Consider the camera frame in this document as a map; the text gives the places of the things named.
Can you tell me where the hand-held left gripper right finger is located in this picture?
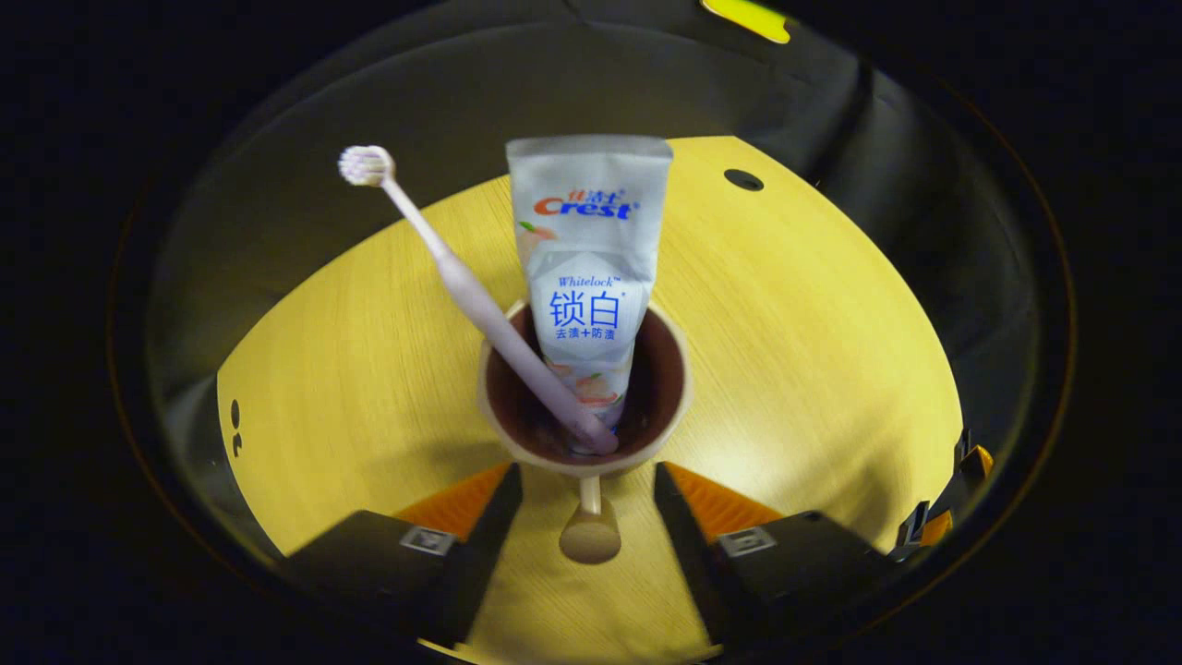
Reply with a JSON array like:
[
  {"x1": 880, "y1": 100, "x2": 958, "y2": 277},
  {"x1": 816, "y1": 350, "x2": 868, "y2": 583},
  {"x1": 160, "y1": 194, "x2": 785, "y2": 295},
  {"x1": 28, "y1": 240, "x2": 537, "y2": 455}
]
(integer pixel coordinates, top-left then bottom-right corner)
[{"x1": 654, "y1": 462, "x2": 901, "y2": 647}]

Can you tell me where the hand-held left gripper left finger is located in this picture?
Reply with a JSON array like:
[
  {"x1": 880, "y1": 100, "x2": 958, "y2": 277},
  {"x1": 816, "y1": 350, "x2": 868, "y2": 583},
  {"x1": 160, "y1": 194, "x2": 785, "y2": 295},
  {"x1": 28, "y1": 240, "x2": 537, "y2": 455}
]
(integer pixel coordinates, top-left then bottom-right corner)
[{"x1": 277, "y1": 462, "x2": 524, "y2": 647}]

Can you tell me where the beige cup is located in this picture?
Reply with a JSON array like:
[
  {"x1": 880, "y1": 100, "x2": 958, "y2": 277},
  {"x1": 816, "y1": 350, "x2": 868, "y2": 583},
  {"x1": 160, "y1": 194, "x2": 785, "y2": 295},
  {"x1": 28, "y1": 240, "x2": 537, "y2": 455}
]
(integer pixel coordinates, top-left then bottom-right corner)
[{"x1": 476, "y1": 297, "x2": 692, "y2": 565}]

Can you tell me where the pale pink toothbrush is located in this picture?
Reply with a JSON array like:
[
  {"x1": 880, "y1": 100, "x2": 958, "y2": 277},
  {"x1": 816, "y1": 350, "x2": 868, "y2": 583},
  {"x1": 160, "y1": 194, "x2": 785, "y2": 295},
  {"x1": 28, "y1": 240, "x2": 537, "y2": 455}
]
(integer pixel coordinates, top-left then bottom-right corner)
[{"x1": 337, "y1": 145, "x2": 621, "y2": 456}]

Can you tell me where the white toothpaste tube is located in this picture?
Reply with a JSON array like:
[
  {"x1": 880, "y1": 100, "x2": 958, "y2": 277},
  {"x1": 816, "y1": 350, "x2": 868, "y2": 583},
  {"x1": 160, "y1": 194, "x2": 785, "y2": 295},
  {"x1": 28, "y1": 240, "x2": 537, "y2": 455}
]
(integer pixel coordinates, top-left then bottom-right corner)
[{"x1": 505, "y1": 135, "x2": 674, "y2": 453}]

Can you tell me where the wooden desktop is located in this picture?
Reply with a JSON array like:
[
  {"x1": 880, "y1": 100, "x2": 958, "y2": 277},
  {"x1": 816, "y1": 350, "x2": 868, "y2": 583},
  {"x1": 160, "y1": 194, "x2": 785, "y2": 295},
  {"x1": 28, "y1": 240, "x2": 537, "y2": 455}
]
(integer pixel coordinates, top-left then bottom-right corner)
[{"x1": 217, "y1": 136, "x2": 964, "y2": 665}]

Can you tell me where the black backdrop cloth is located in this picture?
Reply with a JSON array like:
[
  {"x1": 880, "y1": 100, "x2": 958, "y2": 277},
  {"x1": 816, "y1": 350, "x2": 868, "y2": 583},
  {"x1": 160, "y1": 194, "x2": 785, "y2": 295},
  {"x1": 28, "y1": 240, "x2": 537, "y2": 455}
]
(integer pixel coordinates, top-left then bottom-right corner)
[{"x1": 148, "y1": 0, "x2": 1040, "y2": 463}]

